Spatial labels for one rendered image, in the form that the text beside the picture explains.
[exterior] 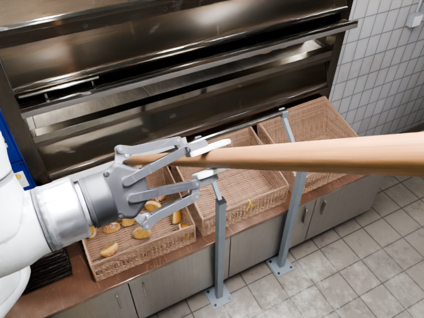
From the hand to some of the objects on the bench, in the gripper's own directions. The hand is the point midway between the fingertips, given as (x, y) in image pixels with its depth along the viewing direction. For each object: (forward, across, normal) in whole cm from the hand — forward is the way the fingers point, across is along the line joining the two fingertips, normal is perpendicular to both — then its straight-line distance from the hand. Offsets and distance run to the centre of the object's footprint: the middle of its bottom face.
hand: (211, 158), depth 62 cm
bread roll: (+4, +46, -155) cm, 162 cm away
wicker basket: (+3, +41, -163) cm, 168 cm away
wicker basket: (+123, +41, -162) cm, 208 cm away
